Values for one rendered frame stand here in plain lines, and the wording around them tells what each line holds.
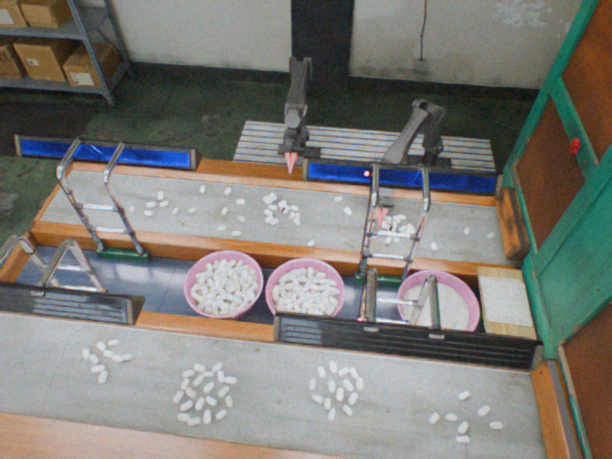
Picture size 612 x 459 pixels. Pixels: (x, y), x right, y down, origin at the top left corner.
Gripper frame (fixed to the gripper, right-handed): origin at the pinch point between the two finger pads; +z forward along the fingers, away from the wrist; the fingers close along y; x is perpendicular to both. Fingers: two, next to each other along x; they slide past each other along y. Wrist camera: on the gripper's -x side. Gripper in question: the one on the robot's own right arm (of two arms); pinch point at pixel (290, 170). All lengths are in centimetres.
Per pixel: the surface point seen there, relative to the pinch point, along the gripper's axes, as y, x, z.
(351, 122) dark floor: 22, 160, -57
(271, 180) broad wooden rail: -8.4, 9.7, 3.6
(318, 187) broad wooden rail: 11.0, 9.8, 4.5
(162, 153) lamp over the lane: -38.4, -31.5, 1.2
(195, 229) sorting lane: -33.4, -6.5, 26.2
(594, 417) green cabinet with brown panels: 87, -60, 60
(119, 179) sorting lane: -73, 8, 9
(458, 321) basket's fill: 63, -23, 47
